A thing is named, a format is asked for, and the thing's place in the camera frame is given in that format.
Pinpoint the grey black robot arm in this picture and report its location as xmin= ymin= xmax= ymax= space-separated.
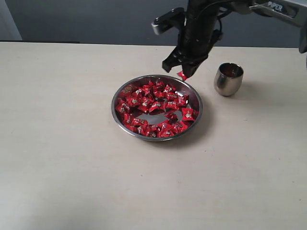
xmin=155 ymin=0 xmax=307 ymax=78

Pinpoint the red candy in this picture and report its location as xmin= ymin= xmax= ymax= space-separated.
xmin=177 ymin=71 xmax=187 ymax=81

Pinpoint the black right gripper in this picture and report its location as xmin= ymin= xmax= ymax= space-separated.
xmin=162 ymin=0 xmax=223 ymax=79

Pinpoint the stainless steel cup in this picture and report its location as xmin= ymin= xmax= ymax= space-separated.
xmin=213 ymin=62 xmax=244 ymax=97

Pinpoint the round stainless steel plate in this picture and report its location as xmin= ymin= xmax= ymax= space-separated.
xmin=111 ymin=75 xmax=203 ymax=142

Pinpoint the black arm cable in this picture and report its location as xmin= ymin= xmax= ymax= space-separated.
xmin=214 ymin=9 xmax=231 ymax=43

